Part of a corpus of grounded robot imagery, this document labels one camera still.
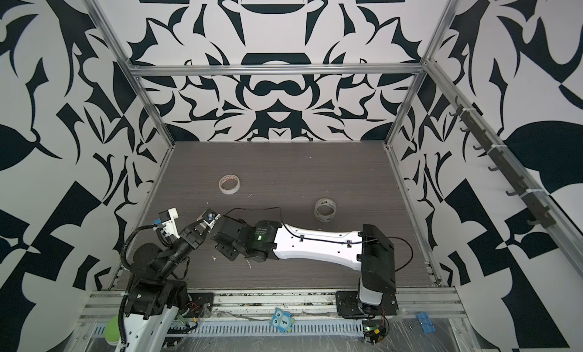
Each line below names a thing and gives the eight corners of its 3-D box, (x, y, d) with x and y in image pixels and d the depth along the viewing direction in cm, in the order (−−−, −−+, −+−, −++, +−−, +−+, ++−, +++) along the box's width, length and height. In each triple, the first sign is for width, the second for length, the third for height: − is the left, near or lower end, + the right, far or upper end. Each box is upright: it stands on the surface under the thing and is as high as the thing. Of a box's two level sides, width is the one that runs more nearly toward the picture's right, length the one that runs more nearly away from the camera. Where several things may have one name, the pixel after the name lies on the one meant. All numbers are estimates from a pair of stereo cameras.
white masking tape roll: (218, 193, 103) (216, 191, 101) (222, 176, 109) (220, 174, 107) (238, 193, 103) (238, 191, 102) (241, 177, 109) (241, 174, 107)
